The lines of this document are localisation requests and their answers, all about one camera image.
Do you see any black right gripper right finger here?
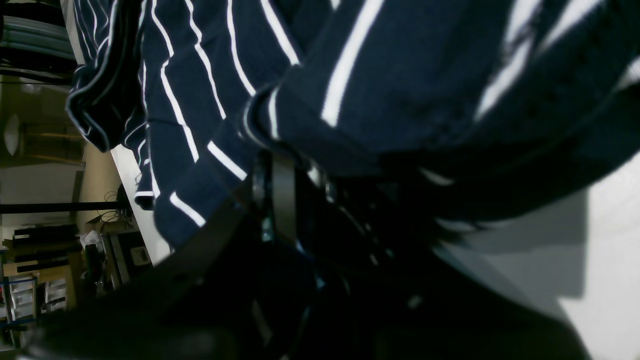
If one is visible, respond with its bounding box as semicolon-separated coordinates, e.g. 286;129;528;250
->
300;171;590;360

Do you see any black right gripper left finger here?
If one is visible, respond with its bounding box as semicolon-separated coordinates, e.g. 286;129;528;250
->
20;153;297;360

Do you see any navy white striped T-shirt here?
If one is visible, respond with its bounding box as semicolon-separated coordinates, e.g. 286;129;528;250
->
66;0;639;248

